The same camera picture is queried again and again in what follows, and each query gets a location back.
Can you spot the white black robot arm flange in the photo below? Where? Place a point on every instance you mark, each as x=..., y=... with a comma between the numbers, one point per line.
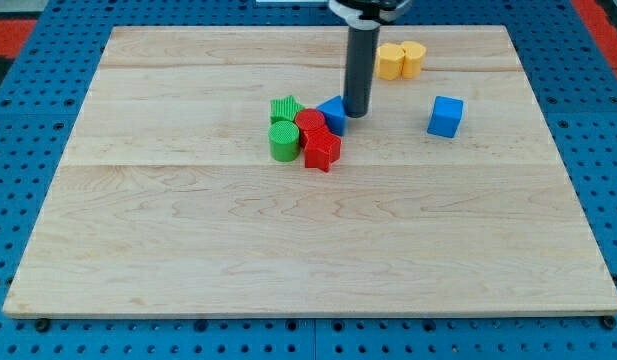
x=369, y=14

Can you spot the yellow hexagon block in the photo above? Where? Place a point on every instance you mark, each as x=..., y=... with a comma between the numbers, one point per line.
x=389, y=61

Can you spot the red star block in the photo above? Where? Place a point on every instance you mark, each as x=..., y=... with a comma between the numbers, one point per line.
x=321, y=149

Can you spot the green cylinder block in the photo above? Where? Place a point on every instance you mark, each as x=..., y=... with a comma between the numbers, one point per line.
x=284, y=141

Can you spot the red cylinder block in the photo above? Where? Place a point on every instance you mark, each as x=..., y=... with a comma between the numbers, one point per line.
x=308, y=120

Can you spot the green star block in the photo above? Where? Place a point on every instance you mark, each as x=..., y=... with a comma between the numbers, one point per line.
x=284, y=109

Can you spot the blue triangle block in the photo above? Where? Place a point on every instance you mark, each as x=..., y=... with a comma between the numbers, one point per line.
x=335, y=116

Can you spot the light wooden board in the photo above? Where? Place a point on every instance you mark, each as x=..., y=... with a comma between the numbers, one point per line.
x=166, y=202

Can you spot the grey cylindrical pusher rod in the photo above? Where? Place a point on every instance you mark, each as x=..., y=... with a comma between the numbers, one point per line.
x=359, y=68

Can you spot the blue cube block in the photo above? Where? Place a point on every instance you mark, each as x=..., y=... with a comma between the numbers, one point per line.
x=446, y=116

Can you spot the yellow cylinder block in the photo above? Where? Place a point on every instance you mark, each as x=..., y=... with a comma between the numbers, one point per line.
x=414, y=55

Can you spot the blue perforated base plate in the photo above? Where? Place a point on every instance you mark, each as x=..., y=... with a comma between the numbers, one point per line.
x=576, y=87

